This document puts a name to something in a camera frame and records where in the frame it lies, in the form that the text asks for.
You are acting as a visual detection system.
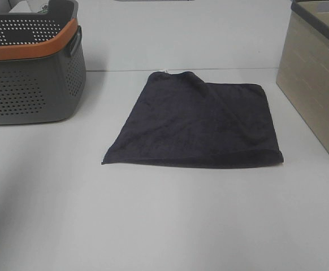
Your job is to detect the white printed box behind basket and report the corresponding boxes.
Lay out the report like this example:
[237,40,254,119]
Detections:
[8,0,49,14]

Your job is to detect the grey perforated basket orange rim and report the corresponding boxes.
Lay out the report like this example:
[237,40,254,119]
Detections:
[0,1,86,125]

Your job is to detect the beige storage bin grey rim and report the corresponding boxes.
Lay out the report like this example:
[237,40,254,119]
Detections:
[276,1,329,154]

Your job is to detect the dark grey towel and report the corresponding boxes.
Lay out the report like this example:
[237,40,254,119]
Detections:
[103,71,284,169]

